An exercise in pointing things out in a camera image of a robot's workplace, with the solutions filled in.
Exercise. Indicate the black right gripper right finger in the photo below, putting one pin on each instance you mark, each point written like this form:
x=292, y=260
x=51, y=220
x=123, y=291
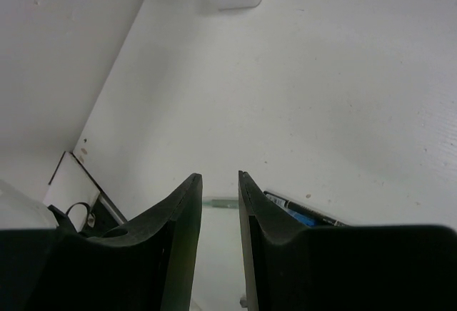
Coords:
x=292, y=266

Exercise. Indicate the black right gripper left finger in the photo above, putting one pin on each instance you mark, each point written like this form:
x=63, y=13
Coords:
x=147, y=263

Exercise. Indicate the green clear gel pen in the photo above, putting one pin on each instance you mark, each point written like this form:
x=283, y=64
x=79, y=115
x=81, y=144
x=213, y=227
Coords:
x=225, y=203

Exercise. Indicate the black thin pen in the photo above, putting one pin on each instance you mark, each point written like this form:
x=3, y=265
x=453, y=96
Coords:
x=286, y=204

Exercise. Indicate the blue clear gel pen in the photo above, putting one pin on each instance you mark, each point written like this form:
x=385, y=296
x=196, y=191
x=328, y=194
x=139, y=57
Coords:
x=310, y=222

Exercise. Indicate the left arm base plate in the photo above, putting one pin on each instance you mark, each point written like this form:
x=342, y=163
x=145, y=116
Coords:
x=78, y=197

